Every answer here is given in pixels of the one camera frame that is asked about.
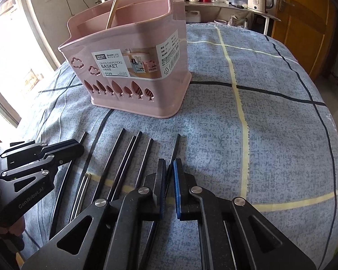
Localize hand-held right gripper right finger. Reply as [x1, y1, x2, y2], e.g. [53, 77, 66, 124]
[173, 158, 317, 270]

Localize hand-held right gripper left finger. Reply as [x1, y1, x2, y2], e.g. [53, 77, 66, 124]
[21, 158, 167, 270]

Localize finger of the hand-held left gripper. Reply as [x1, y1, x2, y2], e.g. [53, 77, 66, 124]
[0, 139, 84, 161]
[0, 148, 84, 227]

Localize black plastic chopstick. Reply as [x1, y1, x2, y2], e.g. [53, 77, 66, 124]
[164, 133, 182, 196]

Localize silver metal chopstick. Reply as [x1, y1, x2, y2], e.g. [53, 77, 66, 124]
[73, 173, 92, 223]
[69, 173, 88, 223]

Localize set of black chopsticks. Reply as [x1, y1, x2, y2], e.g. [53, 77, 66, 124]
[49, 129, 155, 239]

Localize pink plastic chopstick basket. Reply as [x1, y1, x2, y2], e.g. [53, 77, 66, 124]
[58, 0, 192, 119]

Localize person's left hand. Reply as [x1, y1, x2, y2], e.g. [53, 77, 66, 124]
[0, 216, 24, 245]

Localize blue checked bed sheet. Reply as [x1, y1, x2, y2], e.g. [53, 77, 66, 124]
[0, 22, 338, 270]

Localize beige wooden chopstick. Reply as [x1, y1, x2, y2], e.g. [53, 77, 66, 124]
[106, 0, 127, 30]
[108, 0, 130, 30]

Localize white plastic jug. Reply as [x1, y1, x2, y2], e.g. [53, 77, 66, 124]
[186, 10, 202, 24]

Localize crumpled plastic bags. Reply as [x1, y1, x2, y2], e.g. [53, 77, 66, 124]
[228, 13, 249, 29]

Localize brown wooden door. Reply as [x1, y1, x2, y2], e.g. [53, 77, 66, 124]
[270, 0, 337, 81]

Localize window with white frame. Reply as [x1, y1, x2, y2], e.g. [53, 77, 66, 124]
[0, 0, 59, 135]

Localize wall shelf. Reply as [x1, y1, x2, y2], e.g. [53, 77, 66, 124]
[184, 0, 282, 36]

